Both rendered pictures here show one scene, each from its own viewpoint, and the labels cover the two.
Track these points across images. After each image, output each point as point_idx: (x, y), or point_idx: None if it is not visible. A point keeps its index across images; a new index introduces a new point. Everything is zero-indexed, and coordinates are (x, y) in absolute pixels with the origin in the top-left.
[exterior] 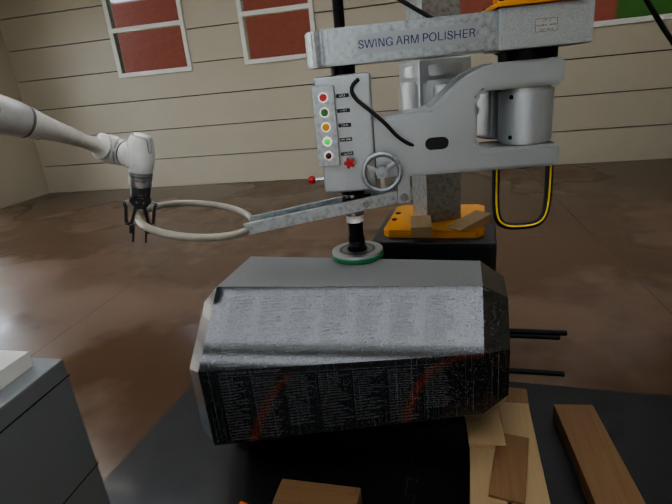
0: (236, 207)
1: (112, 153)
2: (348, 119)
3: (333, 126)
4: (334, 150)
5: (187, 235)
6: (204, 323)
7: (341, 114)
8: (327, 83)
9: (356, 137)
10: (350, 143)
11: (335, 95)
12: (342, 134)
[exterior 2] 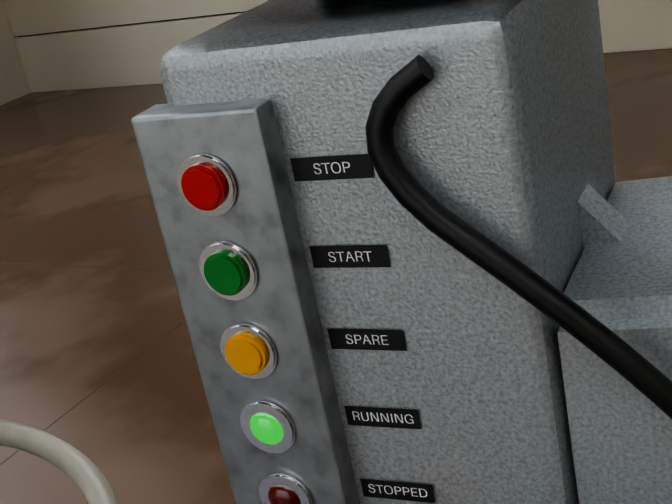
0: (82, 468)
1: None
2: (386, 309)
3: (291, 351)
4: (314, 476)
5: None
6: None
7: (340, 277)
8: (232, 91)
9: (445, 414)
10: (412, 440)
11: (290, 164)
12: (359, 387)
